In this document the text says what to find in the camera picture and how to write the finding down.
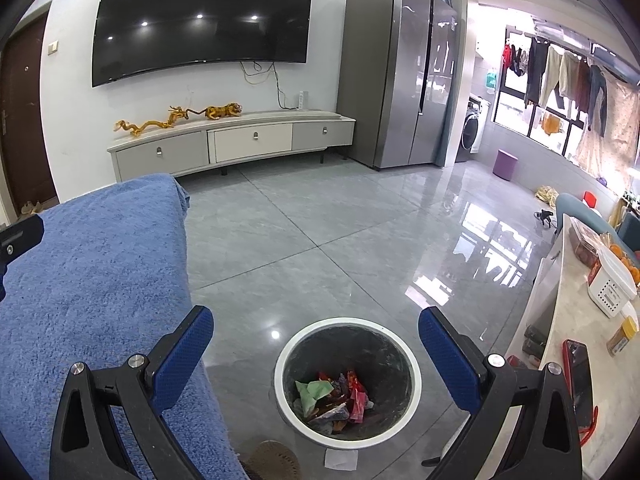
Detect black wall television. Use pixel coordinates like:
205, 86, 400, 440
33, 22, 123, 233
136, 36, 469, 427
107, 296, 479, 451
91, 0, 315, 89

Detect clear plastic food container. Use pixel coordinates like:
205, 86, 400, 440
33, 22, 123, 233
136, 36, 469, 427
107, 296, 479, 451
569, 219, 614, 267

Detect pink red wrapper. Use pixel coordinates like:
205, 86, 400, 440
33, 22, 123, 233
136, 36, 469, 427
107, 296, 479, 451
350, 389, 374, 424

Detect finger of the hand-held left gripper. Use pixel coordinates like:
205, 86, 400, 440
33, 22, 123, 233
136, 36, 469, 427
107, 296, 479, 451
0, 214, 45, 302

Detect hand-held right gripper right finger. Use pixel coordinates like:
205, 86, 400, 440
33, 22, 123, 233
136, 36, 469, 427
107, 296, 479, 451
417, 306, 584, 480

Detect round white trash bin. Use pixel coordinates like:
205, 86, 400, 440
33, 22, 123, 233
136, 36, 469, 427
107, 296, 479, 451
273, 315, 424, 450

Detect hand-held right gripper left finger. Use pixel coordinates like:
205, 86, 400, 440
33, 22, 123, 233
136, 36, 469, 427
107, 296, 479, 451
49, 305, 249, 480

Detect dark red chip bag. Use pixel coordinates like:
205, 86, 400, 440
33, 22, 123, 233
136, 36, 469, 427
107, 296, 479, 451
307, 401, 351, 435

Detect television cables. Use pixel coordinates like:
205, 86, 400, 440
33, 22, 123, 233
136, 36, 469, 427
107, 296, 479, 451
239, 59, 301, 110

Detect white grey television stand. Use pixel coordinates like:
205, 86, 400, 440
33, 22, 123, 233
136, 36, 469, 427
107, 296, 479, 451
106, 108, 357, 184

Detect white perforated basket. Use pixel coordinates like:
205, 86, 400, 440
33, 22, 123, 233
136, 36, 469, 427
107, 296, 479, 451
587, 249, 639, 319

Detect round woven mat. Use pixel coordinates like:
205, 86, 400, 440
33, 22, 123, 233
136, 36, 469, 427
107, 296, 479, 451
248, 439, 301, 480

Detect grey double door fridge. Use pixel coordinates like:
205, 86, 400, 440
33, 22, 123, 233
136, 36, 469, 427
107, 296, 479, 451
335, 0, 460, 170

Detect light green wrapper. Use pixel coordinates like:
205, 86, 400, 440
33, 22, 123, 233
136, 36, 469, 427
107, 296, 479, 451
294, 379, 336, 417

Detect row of hanging clothes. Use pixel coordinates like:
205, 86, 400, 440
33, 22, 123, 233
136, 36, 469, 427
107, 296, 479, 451
502, 34, 609, 136

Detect golden dragon ornament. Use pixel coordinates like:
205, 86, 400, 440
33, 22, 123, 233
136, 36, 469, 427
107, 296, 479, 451
113, 105, 204, 137

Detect blue chair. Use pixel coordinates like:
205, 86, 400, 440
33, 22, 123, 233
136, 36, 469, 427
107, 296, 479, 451
554, 192, 640, 262

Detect golden tiger ornament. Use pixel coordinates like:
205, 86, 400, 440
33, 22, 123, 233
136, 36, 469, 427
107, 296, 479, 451
202, 103, 245, 122

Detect marble dining table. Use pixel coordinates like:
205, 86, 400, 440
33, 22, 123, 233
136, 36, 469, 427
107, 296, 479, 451
504, 213, 640, 480

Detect white paper scrap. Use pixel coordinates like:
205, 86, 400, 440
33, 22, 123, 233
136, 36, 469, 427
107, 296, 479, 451
323, 448, 359, 472

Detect yellow-lidded jar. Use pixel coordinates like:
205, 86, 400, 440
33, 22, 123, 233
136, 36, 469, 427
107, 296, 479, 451
606, 315, 640, 359

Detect pile of oranges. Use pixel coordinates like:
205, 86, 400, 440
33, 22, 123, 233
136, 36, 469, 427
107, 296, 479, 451
607, 242, 640, 287

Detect grey washing machine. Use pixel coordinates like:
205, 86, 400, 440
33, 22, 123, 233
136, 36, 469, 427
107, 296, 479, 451
454, 97, 491, 164

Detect balcony window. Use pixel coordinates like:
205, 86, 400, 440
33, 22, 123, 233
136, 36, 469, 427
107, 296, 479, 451
492, 2, 640, 197

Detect dark brown door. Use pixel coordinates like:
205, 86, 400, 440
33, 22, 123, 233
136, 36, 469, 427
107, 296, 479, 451
0, 16, 57, 222

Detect purple stool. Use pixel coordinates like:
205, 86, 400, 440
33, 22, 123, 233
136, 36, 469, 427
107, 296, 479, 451
492, 148, 520, 181

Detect red cased phone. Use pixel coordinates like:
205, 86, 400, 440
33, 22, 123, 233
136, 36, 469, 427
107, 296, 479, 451
562, 338, 600, 434

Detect patterned hanging cloth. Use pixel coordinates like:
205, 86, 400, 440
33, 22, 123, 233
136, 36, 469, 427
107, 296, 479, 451
575, 79, 640, 192

